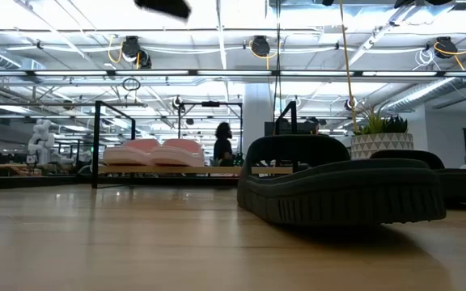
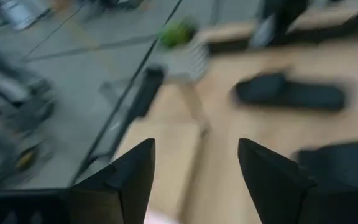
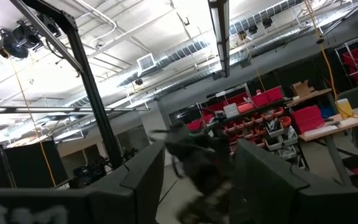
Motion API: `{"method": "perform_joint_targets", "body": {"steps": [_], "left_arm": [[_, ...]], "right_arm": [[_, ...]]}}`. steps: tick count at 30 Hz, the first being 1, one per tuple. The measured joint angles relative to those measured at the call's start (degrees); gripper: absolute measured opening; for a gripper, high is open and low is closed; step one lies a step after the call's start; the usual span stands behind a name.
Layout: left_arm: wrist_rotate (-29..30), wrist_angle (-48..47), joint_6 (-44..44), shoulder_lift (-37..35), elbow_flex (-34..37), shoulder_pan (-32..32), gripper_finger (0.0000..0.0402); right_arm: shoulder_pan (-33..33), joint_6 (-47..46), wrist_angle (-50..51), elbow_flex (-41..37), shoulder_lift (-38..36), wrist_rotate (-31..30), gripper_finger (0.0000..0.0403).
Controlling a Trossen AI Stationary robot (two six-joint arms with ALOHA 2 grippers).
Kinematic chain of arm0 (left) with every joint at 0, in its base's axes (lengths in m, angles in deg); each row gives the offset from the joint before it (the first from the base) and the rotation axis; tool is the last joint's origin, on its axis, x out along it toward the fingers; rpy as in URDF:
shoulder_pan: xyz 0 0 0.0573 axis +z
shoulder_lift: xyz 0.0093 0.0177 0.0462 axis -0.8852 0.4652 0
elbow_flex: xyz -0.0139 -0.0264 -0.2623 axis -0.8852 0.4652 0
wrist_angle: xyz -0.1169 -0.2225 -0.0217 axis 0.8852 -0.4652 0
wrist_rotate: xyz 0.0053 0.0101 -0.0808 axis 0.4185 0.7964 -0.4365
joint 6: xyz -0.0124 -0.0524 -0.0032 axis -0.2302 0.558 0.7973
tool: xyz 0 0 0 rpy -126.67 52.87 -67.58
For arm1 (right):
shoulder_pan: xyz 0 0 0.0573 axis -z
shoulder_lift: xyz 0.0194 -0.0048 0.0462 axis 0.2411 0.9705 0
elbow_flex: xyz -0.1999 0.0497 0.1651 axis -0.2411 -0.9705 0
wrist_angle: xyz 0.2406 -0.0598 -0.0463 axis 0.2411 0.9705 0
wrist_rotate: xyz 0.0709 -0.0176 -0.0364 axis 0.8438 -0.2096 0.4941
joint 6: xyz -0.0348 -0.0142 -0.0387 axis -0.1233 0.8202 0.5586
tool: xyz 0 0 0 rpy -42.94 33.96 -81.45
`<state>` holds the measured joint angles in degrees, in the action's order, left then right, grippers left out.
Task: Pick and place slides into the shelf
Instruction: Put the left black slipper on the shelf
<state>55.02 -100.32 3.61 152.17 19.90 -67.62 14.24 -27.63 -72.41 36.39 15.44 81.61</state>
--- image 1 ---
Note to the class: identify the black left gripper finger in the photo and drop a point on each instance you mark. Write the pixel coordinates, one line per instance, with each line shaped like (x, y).
(168, 7)

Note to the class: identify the white patterned plant pot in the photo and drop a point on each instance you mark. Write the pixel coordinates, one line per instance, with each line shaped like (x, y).
(378, 143)

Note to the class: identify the white humanoid robot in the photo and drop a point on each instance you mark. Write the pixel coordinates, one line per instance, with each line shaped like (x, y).
(42, 141)

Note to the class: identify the green potted plant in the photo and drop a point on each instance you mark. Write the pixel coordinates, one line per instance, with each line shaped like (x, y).
(395, 125)

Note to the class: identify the black background station frame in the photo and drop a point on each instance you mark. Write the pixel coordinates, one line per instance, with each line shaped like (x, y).
(210, 104)

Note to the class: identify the pink slide sandal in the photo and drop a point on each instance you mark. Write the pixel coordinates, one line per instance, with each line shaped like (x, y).
(180, 155)
(128, 155)

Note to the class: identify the wooden shelf with black frame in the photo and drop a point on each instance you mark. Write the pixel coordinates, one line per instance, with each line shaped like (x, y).
(217, 170)

